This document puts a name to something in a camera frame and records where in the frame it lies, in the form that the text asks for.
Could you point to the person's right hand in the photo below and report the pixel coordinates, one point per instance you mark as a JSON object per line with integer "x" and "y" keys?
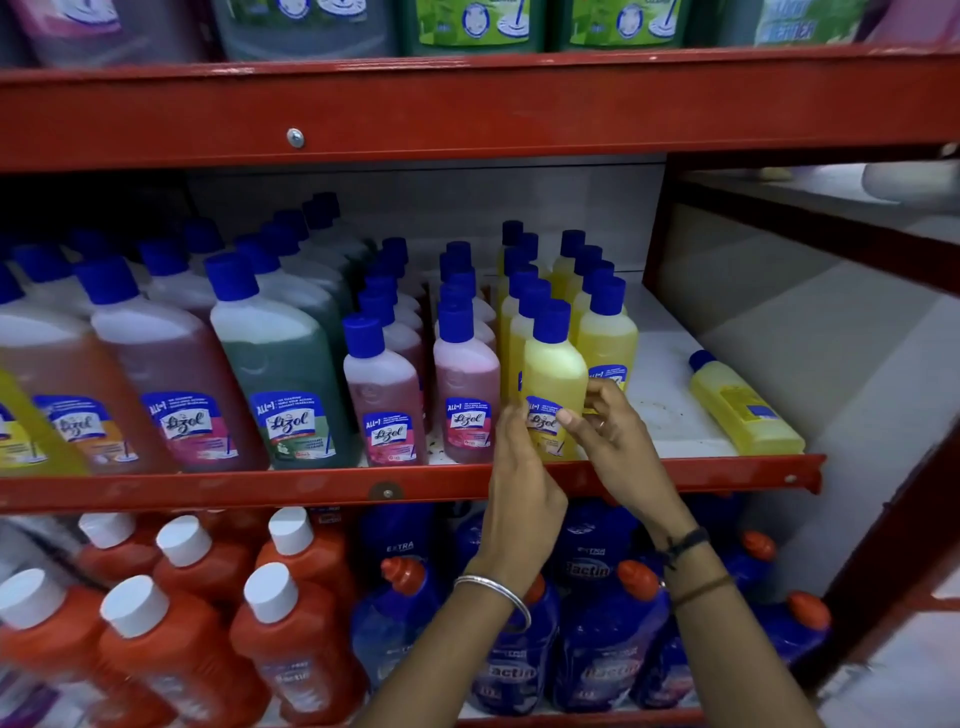
{"x": 637, "y": 472}

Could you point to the person's left hand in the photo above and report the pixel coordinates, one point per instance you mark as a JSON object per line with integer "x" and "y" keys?
{"x": 521, "y": 502}

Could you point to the person's right fingers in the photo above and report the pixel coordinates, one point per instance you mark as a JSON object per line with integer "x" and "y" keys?
{"x": 611, "y": 409}

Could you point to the person's left fingers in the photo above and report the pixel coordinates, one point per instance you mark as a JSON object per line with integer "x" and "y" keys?
{"x": 517, "y": 431}

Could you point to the small yellow cleaner bottle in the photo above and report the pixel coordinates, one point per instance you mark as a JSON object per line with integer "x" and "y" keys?
{"x": 553, "y": 367}
{"x": 742, "y": 409}

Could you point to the rows of yellow cleaner bottles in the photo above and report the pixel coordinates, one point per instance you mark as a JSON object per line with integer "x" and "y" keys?
{"x": 604, "y": 330}

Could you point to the rows of small pink bottles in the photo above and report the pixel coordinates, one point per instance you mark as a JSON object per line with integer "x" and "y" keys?
{"x": 382, "y": 397}

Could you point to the silver bangle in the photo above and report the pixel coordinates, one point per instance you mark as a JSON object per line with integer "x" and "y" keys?
{"x": 504, "y": 589}

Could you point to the group of blue orange-capped bottles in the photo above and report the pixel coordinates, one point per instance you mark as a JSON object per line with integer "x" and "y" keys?
{"x": 600, "y": 645}

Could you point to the row of large green bottles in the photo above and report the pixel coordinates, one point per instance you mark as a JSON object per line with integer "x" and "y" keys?
{"x": 281, "y": 360}

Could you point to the red metal shelf rack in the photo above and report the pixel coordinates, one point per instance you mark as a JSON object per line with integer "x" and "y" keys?
{"x": 480, "y": 105}

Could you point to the row of large pink bottles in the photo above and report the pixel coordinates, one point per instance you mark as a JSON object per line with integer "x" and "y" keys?
{"x": 172, "y": 367}

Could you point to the white plastic container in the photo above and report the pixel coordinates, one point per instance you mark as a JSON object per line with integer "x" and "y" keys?
{"x": 911, "y": 181}

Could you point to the large green cleaner jug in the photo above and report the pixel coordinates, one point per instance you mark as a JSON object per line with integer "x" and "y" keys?
{"x": 472, "y": 22}
{"x": 622, "y": 21}

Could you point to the group of orange white-capped bottles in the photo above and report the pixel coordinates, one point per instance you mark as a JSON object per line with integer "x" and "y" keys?
{"x": 172, "y": 645}

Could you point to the large pale green jug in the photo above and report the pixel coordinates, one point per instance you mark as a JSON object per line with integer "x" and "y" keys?
{"x": 787, "y": 21}

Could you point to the large grey cleaner jug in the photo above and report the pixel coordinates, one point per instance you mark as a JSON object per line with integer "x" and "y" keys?
{"x": 300, "y": 26}

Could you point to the row of large orange bottles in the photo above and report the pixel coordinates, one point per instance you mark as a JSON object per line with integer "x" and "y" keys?
{"x": 52, "y": 360}

